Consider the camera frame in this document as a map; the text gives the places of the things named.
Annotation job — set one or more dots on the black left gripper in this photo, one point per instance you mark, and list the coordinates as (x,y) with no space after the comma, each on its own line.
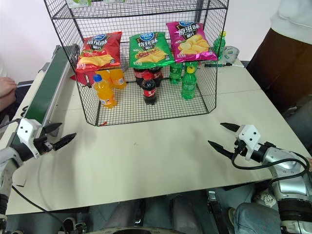
(43,146)

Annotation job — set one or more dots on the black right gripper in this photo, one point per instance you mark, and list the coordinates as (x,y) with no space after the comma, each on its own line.
(240,147)

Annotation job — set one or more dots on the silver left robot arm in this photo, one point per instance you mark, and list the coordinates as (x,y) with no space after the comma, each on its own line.
(7,158)

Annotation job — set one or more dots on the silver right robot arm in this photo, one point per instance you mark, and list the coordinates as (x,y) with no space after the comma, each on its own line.
(282,156)

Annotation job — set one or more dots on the green conveyor belt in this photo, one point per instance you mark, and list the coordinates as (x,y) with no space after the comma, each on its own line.
(46,90)

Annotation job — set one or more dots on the bystander bare hand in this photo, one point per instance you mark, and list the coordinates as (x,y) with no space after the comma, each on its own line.
(6,86)

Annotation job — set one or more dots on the orange soda bottle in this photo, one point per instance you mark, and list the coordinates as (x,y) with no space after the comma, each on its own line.
(105,93)
(118,79)
(103,74)

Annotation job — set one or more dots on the green soda bottle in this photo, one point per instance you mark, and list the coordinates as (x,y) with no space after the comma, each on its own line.
(176,73)
(189,85)
(219,45)
(192,64)

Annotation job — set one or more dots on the person in blue jeans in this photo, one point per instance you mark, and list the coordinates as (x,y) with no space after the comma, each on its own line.
(253,218)

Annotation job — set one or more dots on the white face mask package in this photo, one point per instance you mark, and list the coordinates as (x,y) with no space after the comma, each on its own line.
(230,54)

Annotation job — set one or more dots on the dark sneaker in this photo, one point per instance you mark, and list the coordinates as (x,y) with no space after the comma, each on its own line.
(73,223)

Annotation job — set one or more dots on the cola bottle red label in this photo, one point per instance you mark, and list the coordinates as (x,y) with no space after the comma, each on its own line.
(149,91)
(156,75)
(139,76)

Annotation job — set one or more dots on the person in brown trousers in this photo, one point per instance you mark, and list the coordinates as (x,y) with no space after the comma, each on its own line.
(280,63)

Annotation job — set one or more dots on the red potato chips bag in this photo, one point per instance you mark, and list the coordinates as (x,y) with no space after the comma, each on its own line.
(100,51)

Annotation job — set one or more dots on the purple potato chips bag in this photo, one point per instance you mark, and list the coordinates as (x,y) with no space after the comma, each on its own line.
(190,41)

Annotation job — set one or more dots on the green potato chips bag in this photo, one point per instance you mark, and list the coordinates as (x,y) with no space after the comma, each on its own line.
(150,51)

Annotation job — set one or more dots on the green white package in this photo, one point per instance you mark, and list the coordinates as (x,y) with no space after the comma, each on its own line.
(79,2)

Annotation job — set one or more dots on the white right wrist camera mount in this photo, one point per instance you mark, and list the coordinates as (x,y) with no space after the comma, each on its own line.
(248,134)

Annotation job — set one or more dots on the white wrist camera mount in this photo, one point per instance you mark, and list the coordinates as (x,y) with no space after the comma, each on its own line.
(25,129)
(248,134)

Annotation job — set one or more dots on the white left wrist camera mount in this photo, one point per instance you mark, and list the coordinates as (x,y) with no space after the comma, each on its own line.
(25,129)

